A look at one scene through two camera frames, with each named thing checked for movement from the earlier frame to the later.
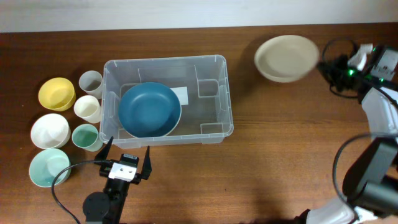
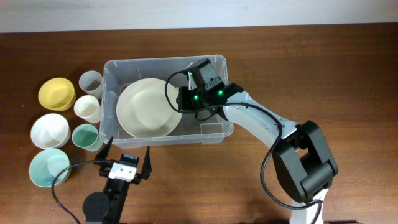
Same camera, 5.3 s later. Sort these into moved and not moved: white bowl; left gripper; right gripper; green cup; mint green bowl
Moved: right gripper
Not moved: white bowl; green cup; left gripper; mint green bowl
